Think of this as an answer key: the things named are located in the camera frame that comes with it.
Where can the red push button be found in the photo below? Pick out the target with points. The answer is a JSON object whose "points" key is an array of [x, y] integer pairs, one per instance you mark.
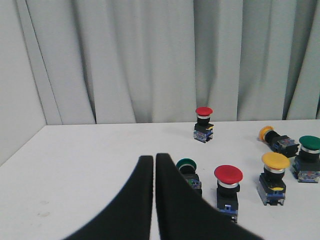
{"points": [[203, 129], [228, 186]]}

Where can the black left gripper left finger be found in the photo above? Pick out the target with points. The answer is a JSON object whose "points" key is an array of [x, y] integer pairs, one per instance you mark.
{"points": [[128, 215]]}

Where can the large green push button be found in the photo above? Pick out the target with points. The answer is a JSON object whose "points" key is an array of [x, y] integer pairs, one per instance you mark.
{"points": [[306, 165]]}

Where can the grey pleated curtain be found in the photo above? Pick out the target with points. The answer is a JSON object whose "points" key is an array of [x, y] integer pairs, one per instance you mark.
{"points": [[156, 61]]}

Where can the small green push button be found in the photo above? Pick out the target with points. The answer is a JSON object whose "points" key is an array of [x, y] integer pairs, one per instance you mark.
{"points": [[187, 167]]}

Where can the yellow push button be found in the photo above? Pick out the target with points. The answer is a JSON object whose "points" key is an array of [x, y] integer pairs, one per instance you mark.
{"points": [[281, 144], [271, 187]]}

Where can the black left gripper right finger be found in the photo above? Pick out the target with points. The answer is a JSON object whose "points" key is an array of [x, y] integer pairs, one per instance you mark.
{"points": [[183, 214]]}

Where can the lying yellow push button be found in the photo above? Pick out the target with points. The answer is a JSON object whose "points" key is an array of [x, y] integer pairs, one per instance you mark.
{"points": [[281, 144]]}

